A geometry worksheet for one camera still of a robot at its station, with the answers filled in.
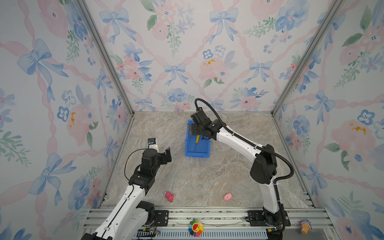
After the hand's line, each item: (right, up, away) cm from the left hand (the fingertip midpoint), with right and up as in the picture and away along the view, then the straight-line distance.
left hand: (161, 147), depth 81 cm
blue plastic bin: (+17, -4, +19) cm, 25 cm away
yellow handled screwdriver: (+20, +2, +22) cm, 29 cm away
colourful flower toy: (+19, -36, -11) cm, 42 cm away
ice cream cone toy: (+70, -35, -12) cm, 79 cm away
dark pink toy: (+5, -25, -3) cm, 26 cm away
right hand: (+19, +12, +8) cm, 24 cm away
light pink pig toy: (+35, -25, -3) cm, 43 cm away
